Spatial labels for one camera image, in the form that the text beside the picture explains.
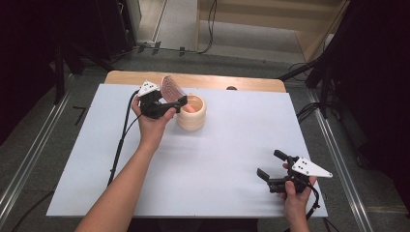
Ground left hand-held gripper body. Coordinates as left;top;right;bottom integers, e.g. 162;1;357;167
136;80;180;120

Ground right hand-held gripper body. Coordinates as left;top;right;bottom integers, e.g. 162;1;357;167
267;156;334;194

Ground pink hairbrush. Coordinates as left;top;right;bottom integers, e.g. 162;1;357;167
160;74;197;114

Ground cream ribbed cup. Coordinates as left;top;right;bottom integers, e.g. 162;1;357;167
176;94;208;131

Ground person's left hand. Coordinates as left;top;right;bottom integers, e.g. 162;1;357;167
131;95;178;151

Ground person's right hand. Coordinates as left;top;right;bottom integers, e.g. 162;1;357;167
279;163;318;220

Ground wooden table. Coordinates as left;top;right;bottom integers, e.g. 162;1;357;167
104;71;287;94

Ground white board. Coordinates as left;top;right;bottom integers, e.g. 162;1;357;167
46;83;329;218

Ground person's dark clothed legs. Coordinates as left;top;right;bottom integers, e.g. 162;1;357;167
127;217;259;232

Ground black metal stand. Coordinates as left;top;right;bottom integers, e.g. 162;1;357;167
278;47;334;120
52;40;114;104

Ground light wooden platform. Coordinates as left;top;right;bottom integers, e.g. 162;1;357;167
195;0;352;63

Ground right hand-held gripper black cable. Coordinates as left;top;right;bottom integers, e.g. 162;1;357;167
283;183;322;232

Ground hand-held gripper black cable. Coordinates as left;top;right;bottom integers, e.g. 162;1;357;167
283;183;322;232
11;89;143;232

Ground metal floor rail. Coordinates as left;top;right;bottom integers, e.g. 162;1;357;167
0;73;77;223
306;88;375;232

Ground left hand-held gripper black cable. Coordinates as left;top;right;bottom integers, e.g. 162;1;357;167
11;89;143;232

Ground black floor cables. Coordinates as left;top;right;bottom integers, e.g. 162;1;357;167
295;101;323;124

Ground black hanging cable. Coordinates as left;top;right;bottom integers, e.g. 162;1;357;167
196;0;218;55

